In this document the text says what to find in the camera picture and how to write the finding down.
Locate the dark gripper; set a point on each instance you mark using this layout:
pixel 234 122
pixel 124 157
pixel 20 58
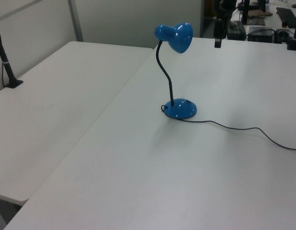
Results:
pixel 219 27

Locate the blue gooseneck desk lamp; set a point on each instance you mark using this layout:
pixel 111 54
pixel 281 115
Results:
pixel 179 36

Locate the dark green equipment block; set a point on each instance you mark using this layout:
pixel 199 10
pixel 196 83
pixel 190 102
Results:
pixel 237 30

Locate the black box device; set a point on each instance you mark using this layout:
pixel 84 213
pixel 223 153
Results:
pixel 260 34

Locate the white side table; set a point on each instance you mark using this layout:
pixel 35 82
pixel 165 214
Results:
pixel 54 100

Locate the black monitor stand post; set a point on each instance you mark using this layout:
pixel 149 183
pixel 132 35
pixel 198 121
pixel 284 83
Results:
pixel 245 10

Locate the black clamp mount stand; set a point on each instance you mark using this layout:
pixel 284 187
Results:
pixel 294 39

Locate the grey partition frame post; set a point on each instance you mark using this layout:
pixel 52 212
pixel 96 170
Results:
pixel 75 19

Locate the black camera stand pole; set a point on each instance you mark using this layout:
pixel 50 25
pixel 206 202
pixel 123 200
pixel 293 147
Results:
pixel 6 64

